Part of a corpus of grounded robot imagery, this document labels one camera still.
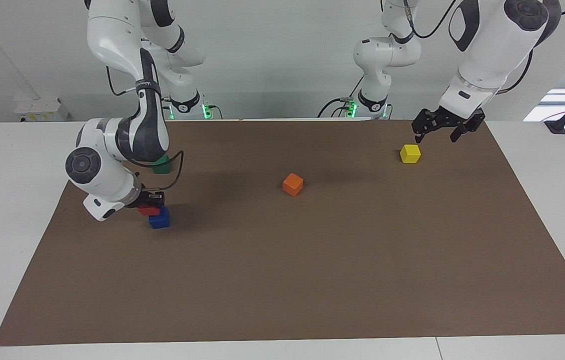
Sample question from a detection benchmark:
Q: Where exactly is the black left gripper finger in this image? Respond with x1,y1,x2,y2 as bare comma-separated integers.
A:
411,109,446,145
450,115,486,144

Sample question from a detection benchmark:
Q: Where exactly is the blue wooden block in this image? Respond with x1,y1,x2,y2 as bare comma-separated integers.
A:
148,207,171,230

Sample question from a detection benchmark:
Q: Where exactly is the yellow wooden block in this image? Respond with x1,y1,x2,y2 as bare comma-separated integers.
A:
400,144,422,164

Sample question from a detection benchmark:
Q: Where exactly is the orange wooden block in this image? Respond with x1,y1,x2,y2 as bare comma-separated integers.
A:
282,173,304,197

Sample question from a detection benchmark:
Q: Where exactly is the brown paper mat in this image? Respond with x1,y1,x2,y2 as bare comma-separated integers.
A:
0,119,565,347

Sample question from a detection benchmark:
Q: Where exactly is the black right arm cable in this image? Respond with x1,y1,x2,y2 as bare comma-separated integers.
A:
106,65,185,193

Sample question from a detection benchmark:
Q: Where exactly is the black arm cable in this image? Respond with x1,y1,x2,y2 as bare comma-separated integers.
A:
106,65,185,193
405,0,536,96

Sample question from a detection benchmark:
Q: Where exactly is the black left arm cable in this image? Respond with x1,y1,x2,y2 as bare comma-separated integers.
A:
405,0,536,96

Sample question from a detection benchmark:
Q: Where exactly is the black left base cable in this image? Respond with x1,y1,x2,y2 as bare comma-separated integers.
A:
317,75,366,118

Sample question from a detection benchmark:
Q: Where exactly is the white wall socket box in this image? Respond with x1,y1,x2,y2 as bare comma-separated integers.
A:
14,97,70,122

